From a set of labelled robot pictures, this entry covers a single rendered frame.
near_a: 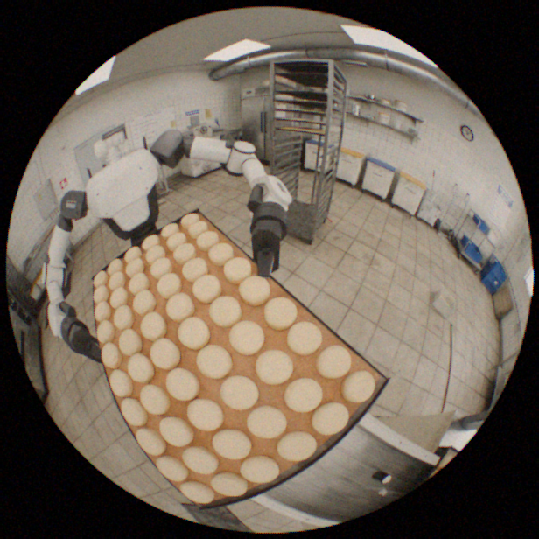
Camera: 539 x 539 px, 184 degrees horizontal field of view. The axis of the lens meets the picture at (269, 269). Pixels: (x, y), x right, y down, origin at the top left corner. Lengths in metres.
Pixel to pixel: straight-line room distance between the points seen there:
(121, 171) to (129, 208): 0.14
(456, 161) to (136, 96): 6.40
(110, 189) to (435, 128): 4.28
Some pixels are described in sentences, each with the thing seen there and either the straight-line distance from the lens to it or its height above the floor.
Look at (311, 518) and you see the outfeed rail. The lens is 0.55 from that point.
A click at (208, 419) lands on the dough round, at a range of 0.26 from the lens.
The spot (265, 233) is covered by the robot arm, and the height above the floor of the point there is 1.06.
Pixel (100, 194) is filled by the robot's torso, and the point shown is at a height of 1.17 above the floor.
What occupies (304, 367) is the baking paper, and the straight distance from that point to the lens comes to 0.27.
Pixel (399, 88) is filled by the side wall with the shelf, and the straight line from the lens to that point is 4.22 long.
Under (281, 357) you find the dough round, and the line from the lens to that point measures 0.25.
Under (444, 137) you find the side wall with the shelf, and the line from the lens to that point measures 4.14.
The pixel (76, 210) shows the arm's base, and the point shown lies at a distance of 0.71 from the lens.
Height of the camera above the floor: 1.26
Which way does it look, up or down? 51 degrees down
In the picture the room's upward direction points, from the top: straight up
